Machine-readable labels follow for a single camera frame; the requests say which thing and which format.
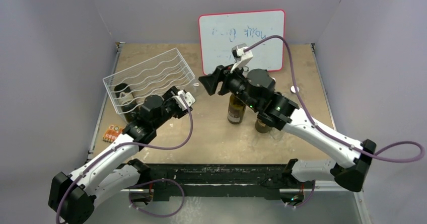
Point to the dark bottle right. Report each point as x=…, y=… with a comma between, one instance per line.
x=261, y=127

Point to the clear bottle far right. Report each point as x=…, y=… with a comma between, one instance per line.
x=294, y=89

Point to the dark bottle white label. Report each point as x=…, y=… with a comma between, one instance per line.
x=126, y=101

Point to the white wire wine rack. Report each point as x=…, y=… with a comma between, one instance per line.
x=153, y=76

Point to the clear bottle right front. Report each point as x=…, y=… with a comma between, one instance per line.
x=276, y=134

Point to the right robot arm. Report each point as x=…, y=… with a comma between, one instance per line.
x=350, y=159

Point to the dark bottle brown label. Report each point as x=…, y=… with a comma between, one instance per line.
x=236, y=110

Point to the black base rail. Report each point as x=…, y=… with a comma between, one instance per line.
x=160, y=182

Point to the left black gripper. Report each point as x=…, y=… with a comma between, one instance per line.
x=168, y=96

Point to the clear bottle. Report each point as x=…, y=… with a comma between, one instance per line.
x=294, y=89
x=276, y=134

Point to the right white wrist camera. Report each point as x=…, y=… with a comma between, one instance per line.
x=241, y=56

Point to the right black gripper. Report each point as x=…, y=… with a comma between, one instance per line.
x=222, y=81

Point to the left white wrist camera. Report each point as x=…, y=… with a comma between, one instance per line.
x=184, y=99

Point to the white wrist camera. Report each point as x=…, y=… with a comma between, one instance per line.
x=241, y=56
x=184, y=99

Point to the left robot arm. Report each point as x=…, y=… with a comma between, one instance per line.
x=75, y=196

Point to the red framed whiteboard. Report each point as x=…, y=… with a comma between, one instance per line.
x=219, y=33

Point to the orange card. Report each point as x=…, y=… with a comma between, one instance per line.
x=112, y=133

